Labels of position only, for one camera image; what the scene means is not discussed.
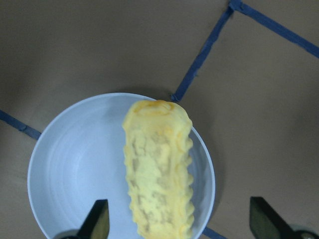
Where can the pale blue round plate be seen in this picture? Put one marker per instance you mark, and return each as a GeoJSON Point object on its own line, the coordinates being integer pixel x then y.
{"type": "Point", "coordinates": [79, 159]}

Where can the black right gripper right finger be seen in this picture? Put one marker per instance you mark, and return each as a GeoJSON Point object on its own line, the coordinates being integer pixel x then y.
{"type": "Point", "coordinates": [266, 223]}

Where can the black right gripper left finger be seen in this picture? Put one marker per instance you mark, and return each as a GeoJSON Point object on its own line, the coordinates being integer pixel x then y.
{"type": "Point", "coordinates": [97, 222]}

